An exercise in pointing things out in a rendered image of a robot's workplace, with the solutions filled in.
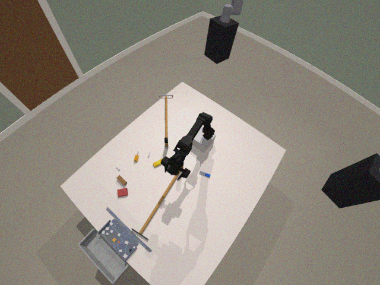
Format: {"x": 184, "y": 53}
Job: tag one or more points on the red rectangular block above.
{"x": 122, "y": 192}

